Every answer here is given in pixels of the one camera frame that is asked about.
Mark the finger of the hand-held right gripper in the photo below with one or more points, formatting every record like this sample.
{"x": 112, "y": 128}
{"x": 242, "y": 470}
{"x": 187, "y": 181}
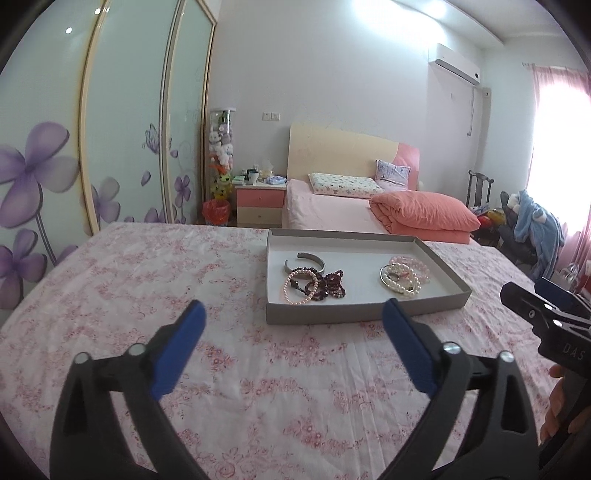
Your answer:
{"x": 565, "y": 297}
{"x": 524, "y": 302}

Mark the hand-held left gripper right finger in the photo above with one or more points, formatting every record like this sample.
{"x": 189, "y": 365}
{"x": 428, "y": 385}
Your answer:
{"x": 411, "y": 350}

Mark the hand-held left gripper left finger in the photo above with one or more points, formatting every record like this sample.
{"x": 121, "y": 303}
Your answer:
{"x": 180, "y": 350}

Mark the silver bangle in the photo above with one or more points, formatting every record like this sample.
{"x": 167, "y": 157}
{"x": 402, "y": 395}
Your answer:
{"x": 382, "y": 276}

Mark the grey cardboard tray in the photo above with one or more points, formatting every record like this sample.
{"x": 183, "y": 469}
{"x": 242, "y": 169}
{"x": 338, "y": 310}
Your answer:
{"x": 355, "y": 277}

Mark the person's right hand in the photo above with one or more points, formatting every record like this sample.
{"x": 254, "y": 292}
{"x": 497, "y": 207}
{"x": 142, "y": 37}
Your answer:
{"x": 556, "y": 397}

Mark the black swivel chair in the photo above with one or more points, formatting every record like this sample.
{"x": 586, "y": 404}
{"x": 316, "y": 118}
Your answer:
{"x": 517, "y": 244}

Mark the pink floral bedsheet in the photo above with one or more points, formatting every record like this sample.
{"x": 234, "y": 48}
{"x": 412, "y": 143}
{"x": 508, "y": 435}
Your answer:
{"x": 138, "y": 277}

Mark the blue plush garment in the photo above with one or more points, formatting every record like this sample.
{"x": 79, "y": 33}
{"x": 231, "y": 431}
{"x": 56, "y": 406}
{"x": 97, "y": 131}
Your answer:
{"x": 526, "y": 217}

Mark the colourful toy pile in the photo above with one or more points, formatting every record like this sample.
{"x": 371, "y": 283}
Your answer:
{"x": 489, "y": 219}

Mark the black wooden chair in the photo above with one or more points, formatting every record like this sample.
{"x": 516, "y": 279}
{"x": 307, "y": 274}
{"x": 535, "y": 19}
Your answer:
{"x": 472, "y": 189}

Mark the orange quilt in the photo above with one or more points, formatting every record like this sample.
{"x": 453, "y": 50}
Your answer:
{"x": 425, "y": 212}

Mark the red trash bin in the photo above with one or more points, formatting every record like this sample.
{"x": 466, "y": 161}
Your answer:
{"x": 216, "y": 213}

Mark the pink bed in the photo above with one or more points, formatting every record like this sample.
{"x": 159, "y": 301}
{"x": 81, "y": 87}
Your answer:
{"x": 318, "y": 210}

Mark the green yellow plush toy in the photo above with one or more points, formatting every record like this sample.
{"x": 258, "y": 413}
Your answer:
{"x": 220, "y": 187}

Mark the pink nightstand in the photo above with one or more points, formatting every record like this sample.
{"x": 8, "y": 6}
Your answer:
{"x": 258, "y": 198}

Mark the white patterned pillow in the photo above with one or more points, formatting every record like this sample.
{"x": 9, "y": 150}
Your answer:
{"x": 346, "y": 184}

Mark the purple patterned pillow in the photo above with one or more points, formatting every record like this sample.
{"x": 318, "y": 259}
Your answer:
{"x": 392, "y": 173}

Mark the blue cloth bundle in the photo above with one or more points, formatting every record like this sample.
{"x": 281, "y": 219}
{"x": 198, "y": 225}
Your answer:
{"x": 277, "y": 180}

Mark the pink curtain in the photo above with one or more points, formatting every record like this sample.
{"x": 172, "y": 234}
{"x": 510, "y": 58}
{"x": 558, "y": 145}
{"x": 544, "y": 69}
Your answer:
{"x": 540, "y": 92}

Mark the plush toy display tube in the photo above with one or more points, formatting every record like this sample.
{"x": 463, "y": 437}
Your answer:
{"x": 221, "y": 147}

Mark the cream pink headboard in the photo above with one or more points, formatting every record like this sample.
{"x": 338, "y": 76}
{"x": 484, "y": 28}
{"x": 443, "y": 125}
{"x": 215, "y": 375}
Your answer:
{"x": 341, "y": 152}

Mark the floral sliding-door wardrobe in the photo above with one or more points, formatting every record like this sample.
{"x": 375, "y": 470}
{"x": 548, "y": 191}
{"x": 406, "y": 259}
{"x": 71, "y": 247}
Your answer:
{"x": 129, "y": 115}

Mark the white air conditioner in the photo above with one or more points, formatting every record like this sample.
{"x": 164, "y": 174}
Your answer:
{"x": 455, "y": 62}

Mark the white wall socket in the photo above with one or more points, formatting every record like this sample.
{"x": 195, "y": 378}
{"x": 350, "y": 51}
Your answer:
{"x": 271, "y": 116}

